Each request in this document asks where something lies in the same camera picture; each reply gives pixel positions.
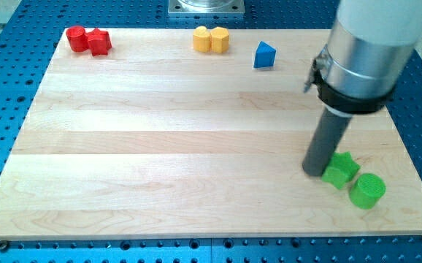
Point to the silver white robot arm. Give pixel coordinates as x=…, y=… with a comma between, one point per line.
x=369, y=44

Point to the green star block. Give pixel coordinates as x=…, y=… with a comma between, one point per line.
x=340, y=170

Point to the red star block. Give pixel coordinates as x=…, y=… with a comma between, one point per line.
x=99, y=42

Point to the light wooden board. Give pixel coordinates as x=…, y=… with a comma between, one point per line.
x=157, y=140

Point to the blue triangle block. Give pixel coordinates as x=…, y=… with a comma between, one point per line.
x=264, y=56

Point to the yellow heart block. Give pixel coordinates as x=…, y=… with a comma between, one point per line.
x=201, y=39

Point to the yellow hexagon block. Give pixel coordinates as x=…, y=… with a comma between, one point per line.
x=219, y=39

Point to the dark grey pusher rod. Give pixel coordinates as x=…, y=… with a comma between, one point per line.
x=328, y=133

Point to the red cylinder block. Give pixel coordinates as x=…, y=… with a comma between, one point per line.
x=77, y=39

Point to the green cylinder block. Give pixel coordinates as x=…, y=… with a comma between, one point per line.
x=367, y=191

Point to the blue perforated metal breadboard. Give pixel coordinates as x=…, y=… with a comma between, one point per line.
x=27, y=41

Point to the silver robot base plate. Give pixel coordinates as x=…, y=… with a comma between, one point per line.
x=208, y=7

